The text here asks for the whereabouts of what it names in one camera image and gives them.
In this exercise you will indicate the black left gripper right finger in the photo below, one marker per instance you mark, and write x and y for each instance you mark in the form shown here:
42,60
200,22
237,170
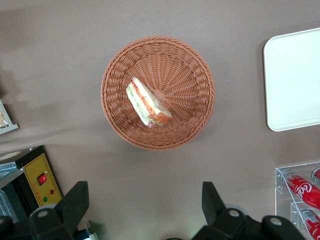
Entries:
217,217

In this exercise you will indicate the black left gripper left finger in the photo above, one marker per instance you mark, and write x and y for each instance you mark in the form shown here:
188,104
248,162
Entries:
67,207

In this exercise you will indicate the triangle sandwich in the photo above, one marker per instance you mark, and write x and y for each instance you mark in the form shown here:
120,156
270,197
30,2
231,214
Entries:
143,101

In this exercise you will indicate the grey snack tray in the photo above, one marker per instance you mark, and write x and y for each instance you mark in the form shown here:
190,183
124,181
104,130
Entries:
10,127

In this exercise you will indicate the round brown wicker basket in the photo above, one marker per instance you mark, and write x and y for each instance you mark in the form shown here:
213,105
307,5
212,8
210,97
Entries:
185,75

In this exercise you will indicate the cream rectangular tray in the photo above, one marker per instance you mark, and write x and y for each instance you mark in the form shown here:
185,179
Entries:
295,82

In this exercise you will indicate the black food warmer yellow panel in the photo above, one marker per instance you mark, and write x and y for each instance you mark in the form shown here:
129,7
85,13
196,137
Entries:
43,192

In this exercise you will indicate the clear acrylic bottle rack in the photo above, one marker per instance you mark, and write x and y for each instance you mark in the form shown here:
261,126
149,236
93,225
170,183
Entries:
281,180

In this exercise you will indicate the red rocker switch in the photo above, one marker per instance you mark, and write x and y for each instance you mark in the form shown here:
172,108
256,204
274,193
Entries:
42,179

